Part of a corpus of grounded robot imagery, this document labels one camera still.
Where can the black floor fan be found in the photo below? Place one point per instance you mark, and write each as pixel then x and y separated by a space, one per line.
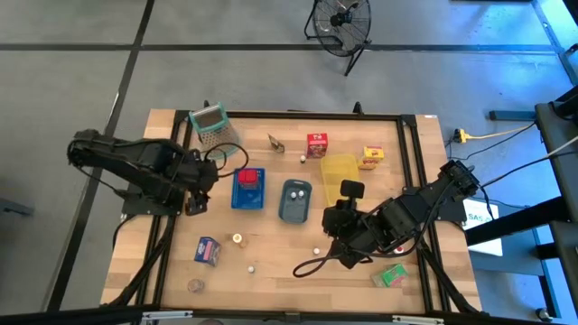
pixel 336 20

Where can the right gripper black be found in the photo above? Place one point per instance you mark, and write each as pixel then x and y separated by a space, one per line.
pixel 341 221

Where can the blue metal bar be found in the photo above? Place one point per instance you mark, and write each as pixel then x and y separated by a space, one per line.
pixel 512 115

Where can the blue plastic basket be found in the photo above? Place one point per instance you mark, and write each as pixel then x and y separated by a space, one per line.
pixel 248 198

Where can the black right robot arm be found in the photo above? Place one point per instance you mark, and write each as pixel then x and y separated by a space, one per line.
pixel 397 221

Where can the black caster wheel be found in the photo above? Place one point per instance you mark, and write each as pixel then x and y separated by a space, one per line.
pixel 544 313

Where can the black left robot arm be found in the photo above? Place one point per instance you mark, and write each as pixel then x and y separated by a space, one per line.
pixel 135 160

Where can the white printed sign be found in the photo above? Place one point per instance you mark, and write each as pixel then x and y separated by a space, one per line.
pixel 492 247

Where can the yellow plastic basket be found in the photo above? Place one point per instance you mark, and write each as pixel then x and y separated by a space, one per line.
pixel 336 169

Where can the brown paper packet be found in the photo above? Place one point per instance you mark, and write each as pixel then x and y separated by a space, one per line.
pixel 276 144

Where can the orange yellow-capped squeeze bottle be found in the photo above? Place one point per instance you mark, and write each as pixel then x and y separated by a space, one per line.
pixel 237 238

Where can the teal-framed metal box grater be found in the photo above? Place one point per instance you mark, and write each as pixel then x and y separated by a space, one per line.
pixel 212 122

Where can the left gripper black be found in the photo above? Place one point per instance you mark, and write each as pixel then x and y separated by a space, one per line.
pixel 198 176

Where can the blue Frosted Flakes box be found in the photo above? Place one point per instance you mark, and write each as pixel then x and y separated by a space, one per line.
pixel 207 251

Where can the black rig beam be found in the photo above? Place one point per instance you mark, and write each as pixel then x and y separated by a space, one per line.
pixel 90 316

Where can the small clear glass jar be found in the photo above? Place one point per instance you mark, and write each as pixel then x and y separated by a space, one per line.
pixel 195 285

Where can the red Froot Loops box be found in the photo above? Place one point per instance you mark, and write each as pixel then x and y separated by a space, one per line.
pixel 317 145

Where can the green packaged sponge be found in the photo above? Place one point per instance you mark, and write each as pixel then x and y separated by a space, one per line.
pixel 392 275

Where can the yellow Corn Pops box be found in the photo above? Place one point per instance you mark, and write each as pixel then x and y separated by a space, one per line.
pixel 373 155

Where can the grey-teal plastic basket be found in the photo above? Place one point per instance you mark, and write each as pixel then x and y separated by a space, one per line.
pixel 293 212

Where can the red spice jar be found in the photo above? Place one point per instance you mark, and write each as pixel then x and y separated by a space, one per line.
pixel 247 178

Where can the black aluminium table frame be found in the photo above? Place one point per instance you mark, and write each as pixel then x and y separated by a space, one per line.
pixel 289 114

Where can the dark grey side table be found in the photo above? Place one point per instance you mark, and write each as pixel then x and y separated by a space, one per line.
pixel 557 149

